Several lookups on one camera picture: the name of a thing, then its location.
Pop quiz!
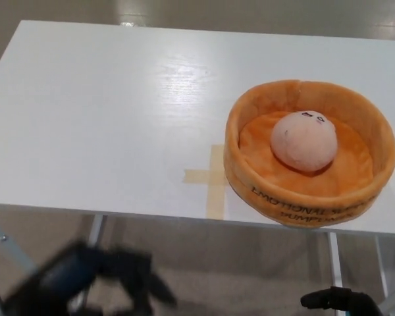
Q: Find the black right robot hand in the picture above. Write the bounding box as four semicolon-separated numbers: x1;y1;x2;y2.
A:
300;286;383;316

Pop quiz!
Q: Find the white table leg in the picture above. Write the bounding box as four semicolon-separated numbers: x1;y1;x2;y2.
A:
376;235;392;291
329;232;346;288
86;213;105;248

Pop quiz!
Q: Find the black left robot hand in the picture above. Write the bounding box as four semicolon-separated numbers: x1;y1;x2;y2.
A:
2;241;179;316

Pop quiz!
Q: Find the pink round plush toy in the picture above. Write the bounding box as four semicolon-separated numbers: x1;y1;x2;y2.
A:
270;111;338;173

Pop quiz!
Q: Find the orange plush round basket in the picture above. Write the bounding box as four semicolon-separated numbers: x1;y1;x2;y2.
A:
224;78;395;229

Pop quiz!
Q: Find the beige masking tape strip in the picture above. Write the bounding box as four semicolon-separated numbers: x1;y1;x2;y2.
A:
184;168;232;185
206;144;228;219

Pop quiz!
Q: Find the grey slanted table leg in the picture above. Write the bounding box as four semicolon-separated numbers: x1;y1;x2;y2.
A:
0;210;34;275

